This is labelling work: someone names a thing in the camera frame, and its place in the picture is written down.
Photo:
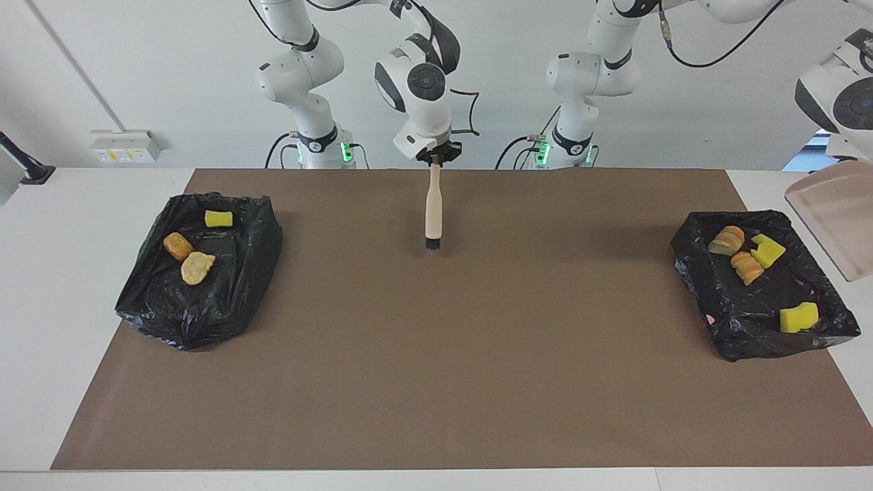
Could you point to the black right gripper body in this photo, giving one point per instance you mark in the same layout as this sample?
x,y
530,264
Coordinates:
x,y
443,151

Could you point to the beige brush black bristles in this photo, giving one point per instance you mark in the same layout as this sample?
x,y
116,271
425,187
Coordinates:
x,y
434,204

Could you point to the yellow sponge green backing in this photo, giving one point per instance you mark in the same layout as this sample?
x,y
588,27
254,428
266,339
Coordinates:
x,y
218,219

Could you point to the striped toy croissant piece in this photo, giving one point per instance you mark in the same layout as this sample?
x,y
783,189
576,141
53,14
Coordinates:
x,y
747,268
198,268

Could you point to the brown toy nugget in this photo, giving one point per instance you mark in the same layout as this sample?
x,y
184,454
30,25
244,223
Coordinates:
x,y
178,246

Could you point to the pale yellow sponge chunk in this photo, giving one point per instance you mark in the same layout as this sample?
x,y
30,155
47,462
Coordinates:
x,y
726,241

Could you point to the yellow boot-shaped sponge piece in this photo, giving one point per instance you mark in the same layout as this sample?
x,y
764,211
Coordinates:
x,y
769,252
798,318

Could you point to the beige plastic dustpan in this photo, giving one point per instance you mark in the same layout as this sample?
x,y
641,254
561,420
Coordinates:
x,y
839,211

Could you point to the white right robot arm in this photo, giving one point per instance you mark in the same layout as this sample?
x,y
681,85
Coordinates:
x,y
419,123

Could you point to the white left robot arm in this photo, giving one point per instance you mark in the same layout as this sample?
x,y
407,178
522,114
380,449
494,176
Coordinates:
x,y
593,75

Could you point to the black bag lined bin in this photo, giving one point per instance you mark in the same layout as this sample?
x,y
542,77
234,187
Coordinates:
x,y
225,307

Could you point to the black bag bin pink mark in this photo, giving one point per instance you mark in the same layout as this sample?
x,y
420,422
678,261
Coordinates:
x,y
750,320

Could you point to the brown table mat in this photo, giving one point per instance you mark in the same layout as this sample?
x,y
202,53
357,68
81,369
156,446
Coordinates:
x,y
477,395

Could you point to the white wall socket box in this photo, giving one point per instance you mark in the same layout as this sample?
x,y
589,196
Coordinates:
x,y
126,146

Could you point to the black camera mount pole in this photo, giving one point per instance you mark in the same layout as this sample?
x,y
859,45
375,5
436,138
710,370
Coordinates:
x,y
24,162
842,164

